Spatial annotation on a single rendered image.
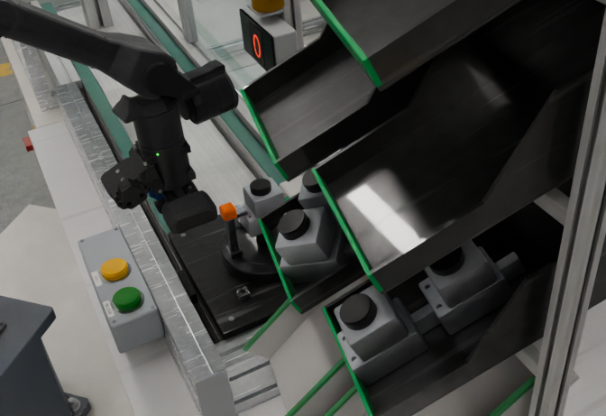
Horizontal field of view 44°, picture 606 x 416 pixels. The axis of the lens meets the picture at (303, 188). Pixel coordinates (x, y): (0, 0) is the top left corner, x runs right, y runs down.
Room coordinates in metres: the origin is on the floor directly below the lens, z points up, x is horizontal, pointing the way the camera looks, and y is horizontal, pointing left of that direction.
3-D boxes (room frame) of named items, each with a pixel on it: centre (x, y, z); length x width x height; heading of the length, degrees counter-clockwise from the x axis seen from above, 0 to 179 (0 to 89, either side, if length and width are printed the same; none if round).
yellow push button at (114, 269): (0.83, 0.29, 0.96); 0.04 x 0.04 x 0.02
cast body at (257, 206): (0.84, 0.05, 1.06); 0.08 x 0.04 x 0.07; 114
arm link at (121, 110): (0.79, 0.17, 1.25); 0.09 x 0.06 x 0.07; 124
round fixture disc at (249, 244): (0.83, 0.06, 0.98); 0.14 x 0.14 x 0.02
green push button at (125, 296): (0.76, 0.26, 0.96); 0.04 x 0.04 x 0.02
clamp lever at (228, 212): (0.82, 0.10, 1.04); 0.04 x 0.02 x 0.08; 113
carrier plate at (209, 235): (0.83, 0.06, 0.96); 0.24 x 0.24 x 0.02; 23
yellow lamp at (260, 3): (1.06, 0.03, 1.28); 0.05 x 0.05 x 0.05
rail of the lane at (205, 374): (1.03, 0.31, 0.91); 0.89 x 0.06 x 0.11; 23
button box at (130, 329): (0.83, 0.29, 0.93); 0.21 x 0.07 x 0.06; 23
